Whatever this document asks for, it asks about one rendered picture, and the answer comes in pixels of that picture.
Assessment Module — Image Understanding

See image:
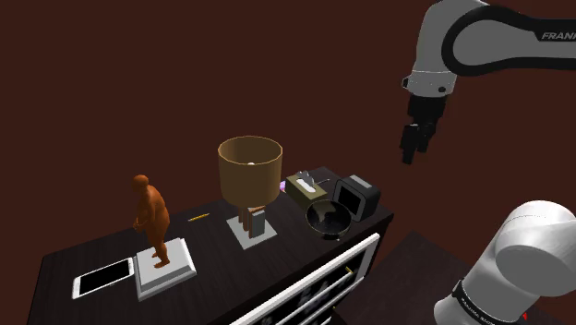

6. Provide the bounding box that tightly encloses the black bowl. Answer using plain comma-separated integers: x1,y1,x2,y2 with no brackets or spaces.
305,199,354,241

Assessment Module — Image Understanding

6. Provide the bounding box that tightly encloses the brown shade table lamp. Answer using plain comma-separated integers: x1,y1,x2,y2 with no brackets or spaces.
217,135,284,251

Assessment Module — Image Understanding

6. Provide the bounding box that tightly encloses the white tablet with black screen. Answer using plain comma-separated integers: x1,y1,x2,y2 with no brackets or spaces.
71,257,136,300

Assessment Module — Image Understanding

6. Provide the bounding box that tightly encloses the black box-shaped appliance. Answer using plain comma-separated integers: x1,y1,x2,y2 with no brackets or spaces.
331,174,382,223

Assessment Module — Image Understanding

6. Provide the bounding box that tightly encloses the olive tissue box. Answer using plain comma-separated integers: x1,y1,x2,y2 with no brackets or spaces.
284,170,329,211

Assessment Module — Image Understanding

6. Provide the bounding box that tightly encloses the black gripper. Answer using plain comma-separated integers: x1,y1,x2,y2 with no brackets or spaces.
399,94,448,166

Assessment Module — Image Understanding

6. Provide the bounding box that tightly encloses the dark chest of drawers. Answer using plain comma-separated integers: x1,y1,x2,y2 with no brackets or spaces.
27,165,395,325

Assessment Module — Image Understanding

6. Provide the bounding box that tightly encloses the orange figure on white base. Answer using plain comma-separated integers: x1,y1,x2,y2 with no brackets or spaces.
131,174,198,302

